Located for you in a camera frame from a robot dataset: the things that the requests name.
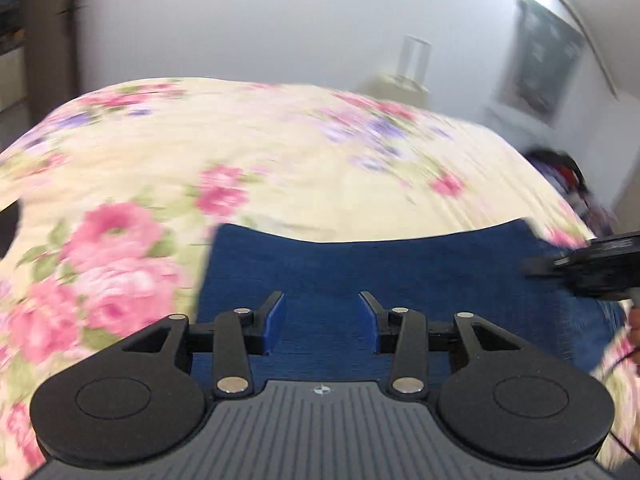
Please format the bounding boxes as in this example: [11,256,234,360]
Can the person's right hand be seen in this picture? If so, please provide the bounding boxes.
[626,306,640,351]

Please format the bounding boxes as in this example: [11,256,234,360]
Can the blue towel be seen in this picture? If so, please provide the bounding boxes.
[192,218,629,386]

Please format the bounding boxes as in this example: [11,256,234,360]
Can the black cable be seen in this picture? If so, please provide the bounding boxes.
[589,345,640,466]

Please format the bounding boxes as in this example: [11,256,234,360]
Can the floral bed sheet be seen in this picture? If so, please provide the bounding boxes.
[0,77,640,476]

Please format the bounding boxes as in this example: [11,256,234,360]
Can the wall poster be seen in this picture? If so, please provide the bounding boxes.
[501,0,586,128]

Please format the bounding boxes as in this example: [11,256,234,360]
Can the clear glass jar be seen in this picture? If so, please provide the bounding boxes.
[398,35,433,86]

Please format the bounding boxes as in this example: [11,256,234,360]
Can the wooden door frame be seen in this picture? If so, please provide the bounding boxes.
[20,0,85,126]

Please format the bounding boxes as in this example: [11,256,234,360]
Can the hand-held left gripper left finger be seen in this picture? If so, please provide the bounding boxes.
[120,290,287,394]

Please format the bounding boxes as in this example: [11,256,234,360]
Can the pile of dark clothes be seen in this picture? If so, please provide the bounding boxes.
[525,146,618,233]

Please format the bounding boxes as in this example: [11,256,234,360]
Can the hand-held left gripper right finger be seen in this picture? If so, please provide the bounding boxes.
[358,290,521,394]

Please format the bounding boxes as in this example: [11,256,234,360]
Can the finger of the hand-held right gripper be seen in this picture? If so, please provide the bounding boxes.
[520,255,576,278]

